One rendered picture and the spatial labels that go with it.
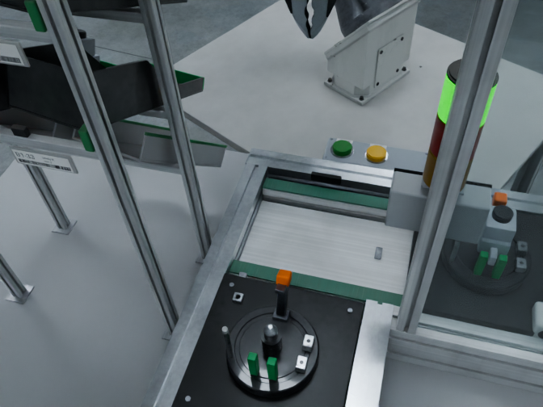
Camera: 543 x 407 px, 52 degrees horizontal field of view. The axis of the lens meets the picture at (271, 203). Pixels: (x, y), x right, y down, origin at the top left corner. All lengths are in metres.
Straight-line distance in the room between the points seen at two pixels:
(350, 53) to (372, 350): 0.74
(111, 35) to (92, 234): 2.39
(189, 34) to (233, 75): 1.86
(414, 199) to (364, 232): 0.37
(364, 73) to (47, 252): 0.81
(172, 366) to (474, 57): 0.62
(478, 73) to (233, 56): 1.12
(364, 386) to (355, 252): 0.27
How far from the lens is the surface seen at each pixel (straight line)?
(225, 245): 1.00
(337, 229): 1.07
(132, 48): 3.35
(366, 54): 1.34
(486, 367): 0.97
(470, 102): 0.57
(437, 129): 0.63
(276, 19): 1.75
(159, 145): 0.88
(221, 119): 1.39
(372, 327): 0.91
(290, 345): 0.85
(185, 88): 0.90
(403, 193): 0.70
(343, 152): 1.13
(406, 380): 0.99
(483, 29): 0.52
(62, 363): 1.07
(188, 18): 3.52
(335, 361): 0.87
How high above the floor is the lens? 1.75
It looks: 49 degrees down
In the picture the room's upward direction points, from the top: 4 degrees counter-clockwise
